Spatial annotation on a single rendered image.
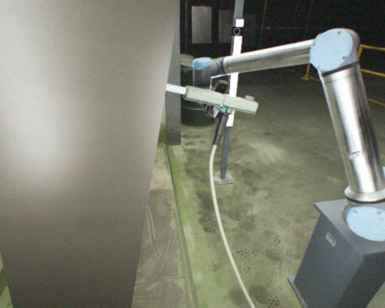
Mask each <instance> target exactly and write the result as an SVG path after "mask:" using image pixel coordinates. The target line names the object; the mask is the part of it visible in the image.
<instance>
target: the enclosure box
mask: <svg viewBox="0 0 385 308"><path fill-rule="evenodd" d="M179 3H180V0H0V256H1V260H2V264H3V267H4V272H5V278H6V281H7V286H8V289H9V295H10V300H12V306H13V308H131V306H132V302H133V294H134V286H135V281H136V274H137V269H138V261H139V253H140V249H141V241H142V237H143V234H142V233H144V225H145V217H146V212H147V204H148V199H149V192H150V184H151V179H152V171H153V168H154V163H155V155H156V148H157V142H158V135H159V130H160V122H161V114H162V110H163V106H164V97H165V93H166V85H167V77H168V72H169V65H170V59H171V52H172V48H173V44H174V36H175V28H176V24H177V15H178V7H179Z"/></svg>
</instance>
